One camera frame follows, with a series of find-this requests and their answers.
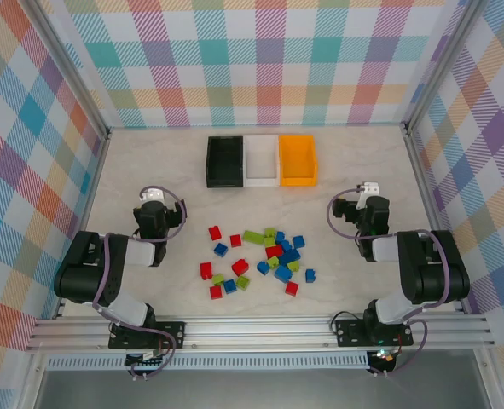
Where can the blue lego brick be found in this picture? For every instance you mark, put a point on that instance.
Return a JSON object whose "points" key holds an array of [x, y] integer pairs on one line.
{"points": [[262, 267], [282, 273], [285, 245], [220, 249], [290, 256], [299, 242], [280, 236], [230, 285], [310, 275]]}

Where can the tall red lego brick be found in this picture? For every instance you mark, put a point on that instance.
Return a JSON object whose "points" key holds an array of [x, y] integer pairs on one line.
{"points": [[206, 270]]}

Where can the long green lego brick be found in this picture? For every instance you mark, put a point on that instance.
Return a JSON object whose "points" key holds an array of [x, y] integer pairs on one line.
{"points": [[253, 237]]}

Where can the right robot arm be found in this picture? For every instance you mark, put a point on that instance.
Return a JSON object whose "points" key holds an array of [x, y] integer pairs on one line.
{"points": [[439, 264]]}

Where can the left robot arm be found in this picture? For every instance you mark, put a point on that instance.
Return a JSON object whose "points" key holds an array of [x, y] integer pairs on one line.
{"points": [[85, 264]]}

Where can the orange plastic bin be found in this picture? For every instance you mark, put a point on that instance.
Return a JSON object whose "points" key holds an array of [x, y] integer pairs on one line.
{"points": [[296, 162]]}

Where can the black plastic bin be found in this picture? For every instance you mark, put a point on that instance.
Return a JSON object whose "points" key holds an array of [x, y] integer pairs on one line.
{"points": [[226, 157]]}

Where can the white plastic bin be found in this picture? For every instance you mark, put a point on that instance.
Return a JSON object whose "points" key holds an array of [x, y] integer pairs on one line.
{"points": [[260, 162]]}

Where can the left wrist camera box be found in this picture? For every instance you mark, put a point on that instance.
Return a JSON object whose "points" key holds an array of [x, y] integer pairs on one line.
{"points": [[152, 195]]}

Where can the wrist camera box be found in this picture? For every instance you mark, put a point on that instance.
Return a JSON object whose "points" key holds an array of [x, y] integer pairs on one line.
{"points": [[152, 195], [369, 188]]}

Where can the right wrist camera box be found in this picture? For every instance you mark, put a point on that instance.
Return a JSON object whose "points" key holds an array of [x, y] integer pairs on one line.
{"points": [[369, 188]]}

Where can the aluminium side rail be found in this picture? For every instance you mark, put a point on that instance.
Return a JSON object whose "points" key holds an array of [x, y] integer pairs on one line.
{"points": [[93, 187], [425, 187]]}

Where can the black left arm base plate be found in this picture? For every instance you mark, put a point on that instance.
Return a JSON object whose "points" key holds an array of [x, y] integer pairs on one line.
{"points": [[172, 334]]}

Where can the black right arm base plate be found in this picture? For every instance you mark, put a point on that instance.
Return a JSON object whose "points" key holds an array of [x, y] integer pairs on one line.
{"points": [[349, 332]]}

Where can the aluminium mounting rail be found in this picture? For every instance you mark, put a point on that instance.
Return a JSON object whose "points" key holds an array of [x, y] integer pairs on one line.
{"points": [[256, 332]]}

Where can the aluminium frame post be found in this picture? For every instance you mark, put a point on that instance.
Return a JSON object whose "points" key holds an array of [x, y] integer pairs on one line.
{"points": [[73, 66], [440, 64]]}

